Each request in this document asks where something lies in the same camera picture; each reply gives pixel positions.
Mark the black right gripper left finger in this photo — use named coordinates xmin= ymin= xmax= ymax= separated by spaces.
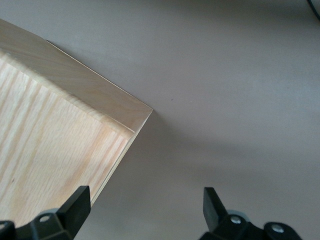
xmin=0 ymin=185 xmax=91 ymax=240

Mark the wooden drawer cabinet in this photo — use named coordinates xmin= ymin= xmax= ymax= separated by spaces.
xmin=0 ymin=18 xmax=154 ymax=227

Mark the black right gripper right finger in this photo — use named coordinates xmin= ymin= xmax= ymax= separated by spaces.
xmin=199 ymin=186 xmax=303 ymax=240

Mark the long black looped cable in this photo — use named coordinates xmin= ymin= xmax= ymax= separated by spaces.
xmin=306 ymin=0 xmax=320 ymax=20

